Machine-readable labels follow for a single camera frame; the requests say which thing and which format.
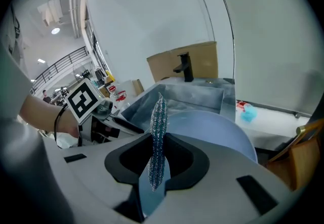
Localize grey roller blind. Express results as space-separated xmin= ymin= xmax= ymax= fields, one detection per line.
xmin=206 ymin=0 xmax=321 ymax=117

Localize white low ledge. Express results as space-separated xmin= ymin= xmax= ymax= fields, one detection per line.
xmin=235 ymin=103 xmax=312 ymax=148

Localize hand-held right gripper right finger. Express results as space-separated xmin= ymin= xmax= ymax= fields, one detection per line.
xmin=145 ymin=132 xmax=296 ymax=224

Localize wooden side table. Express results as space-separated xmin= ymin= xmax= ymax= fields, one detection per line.
xmin=265 ymin=118 xmax=324 ymax=191

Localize brown cardboard box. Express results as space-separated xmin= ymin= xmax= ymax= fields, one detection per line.
xmin=131 ymin=79 xmax=145 ymax=97

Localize person's white shirt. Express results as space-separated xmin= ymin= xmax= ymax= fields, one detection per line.
xmin=0 ymin=38 xmax=33 ymax=120

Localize light blue large plate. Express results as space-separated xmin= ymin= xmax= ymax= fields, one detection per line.
xmin=138 ymin=110 xmax=258 ymax=217

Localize black metal railing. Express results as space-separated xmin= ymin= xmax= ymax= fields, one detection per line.
xmin=30 ymin=46 xmax=90 ymax=94

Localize black wristband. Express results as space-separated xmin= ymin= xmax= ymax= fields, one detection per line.
xmin=53 ymin=104 xmax=69 ymax=143

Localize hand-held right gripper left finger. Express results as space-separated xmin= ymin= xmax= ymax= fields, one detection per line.
xmin=43 ymin=131 xmax=154 ymax=224

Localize black faucet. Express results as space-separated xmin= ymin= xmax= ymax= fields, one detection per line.
xmin=173 ymin=52 xmax=195 ymax=83

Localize blue sponge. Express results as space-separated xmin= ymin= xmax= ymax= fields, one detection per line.
xmin=239 ymin=105 xmax=258 ymax=124

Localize blue scrubbing cloth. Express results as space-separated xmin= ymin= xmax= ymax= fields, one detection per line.
xmin=147 ymin=92 xmax=169 ymax=192

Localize person's left forearm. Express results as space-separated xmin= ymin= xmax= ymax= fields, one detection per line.
xmin=19 ymin=95 xmax=79 ymax=138

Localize brown cardboard sheet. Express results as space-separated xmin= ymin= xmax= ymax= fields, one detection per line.
xmin=146 ymin=40 xmax=219 ymax=84

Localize steel sink basin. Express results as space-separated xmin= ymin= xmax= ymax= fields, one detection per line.
xmin=120 ymin=77 xmax=236 ymax=124

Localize small red item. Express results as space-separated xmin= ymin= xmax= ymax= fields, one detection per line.
xmin=236 ymin=100 xmax=248 ymax=114

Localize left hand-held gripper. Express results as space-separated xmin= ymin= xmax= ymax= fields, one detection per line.
xmin=64 ymin=78 xmax=145 ymax=147

